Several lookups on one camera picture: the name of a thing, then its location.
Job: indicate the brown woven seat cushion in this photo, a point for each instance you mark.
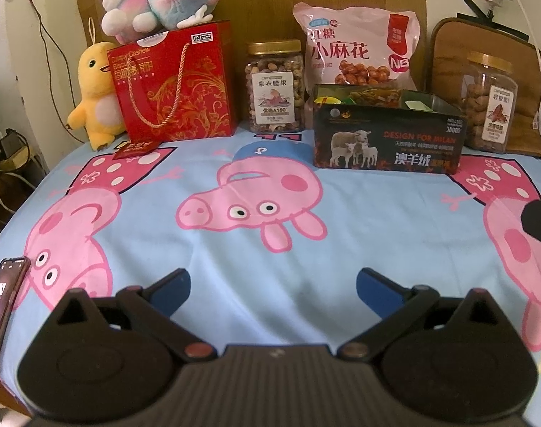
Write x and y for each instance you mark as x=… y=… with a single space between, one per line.
x=448 y=40

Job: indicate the smartphone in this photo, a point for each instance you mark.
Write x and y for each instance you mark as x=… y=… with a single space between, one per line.
x=3 y=307

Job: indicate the yellow plush duck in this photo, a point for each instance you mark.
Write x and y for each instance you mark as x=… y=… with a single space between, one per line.
x=97 y=98

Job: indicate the red gift bag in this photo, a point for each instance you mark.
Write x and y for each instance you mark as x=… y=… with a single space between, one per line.
x=177 y=84

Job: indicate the black power adapter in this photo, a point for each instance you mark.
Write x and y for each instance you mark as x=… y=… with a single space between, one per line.
x=8 y=140

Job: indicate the nut jar white label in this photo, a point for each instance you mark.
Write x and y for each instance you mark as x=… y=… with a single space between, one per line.
x=275 y=93

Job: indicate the pink and blue plush toy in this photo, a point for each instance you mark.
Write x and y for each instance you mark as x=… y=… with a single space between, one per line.
x=159 y=0

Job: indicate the yellow snack packet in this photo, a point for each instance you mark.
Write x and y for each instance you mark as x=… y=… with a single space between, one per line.
x=330 y=98

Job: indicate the wooden headboard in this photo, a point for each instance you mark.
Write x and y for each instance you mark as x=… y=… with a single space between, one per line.
x=261 y=0

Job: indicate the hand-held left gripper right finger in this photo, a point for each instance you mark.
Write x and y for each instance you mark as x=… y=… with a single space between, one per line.
x=377 y=289

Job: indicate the small red envelope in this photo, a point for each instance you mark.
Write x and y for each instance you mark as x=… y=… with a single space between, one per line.
x=135 y=150

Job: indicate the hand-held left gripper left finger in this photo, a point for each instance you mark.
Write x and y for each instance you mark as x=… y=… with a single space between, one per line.
x=175 y=287

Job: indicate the pink snack bag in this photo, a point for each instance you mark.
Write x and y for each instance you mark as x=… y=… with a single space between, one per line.
x=355 y=44

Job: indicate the cartoon pig printed bedsheet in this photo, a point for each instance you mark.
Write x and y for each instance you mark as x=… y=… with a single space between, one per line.
x=297 y=253

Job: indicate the beige power strip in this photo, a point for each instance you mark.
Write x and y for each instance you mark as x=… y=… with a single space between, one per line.
x=17 y=160

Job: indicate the nut jar brown label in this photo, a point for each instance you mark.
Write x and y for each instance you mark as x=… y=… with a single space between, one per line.
x=490 y=102

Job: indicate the light green snack packet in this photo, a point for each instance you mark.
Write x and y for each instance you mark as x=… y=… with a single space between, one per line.
x=419 y=106

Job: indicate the black tin box sheep print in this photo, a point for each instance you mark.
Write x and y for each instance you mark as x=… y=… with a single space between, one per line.
x=386 y=142

